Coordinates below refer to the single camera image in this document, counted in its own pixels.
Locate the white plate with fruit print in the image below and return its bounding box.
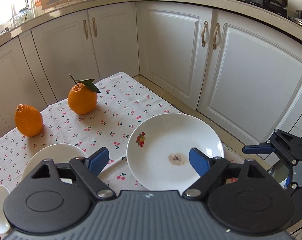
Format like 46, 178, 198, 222
20, 144, 88, 181

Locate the orange with green leaf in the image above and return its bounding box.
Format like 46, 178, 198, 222
67, 74, 101, 115

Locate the cherry print tablecloth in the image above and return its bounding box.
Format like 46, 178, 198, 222
0, 71, 266, 235

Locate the white plate with crumbs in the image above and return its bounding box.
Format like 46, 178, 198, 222
127, 113, 224, 192

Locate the orange without leaf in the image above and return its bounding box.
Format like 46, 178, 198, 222
14, 104, 43, 137

